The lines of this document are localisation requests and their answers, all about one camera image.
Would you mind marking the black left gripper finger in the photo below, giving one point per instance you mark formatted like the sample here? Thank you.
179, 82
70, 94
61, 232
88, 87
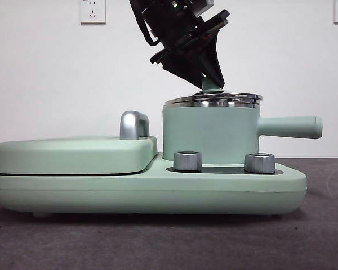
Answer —
214, 59
186, 64

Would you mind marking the glass lid with green knob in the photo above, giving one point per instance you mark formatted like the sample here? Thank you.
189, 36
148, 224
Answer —
211, 84

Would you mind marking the silver control knob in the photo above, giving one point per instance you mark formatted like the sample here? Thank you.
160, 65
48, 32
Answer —
259, 163
187, 161

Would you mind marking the black control panel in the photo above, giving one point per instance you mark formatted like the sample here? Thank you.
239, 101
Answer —
222, 170

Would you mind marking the mint green appliance base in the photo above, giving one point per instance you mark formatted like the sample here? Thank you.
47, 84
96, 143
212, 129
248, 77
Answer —
157, 194

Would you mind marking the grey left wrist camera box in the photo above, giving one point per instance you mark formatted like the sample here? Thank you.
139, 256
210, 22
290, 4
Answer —
201, 6

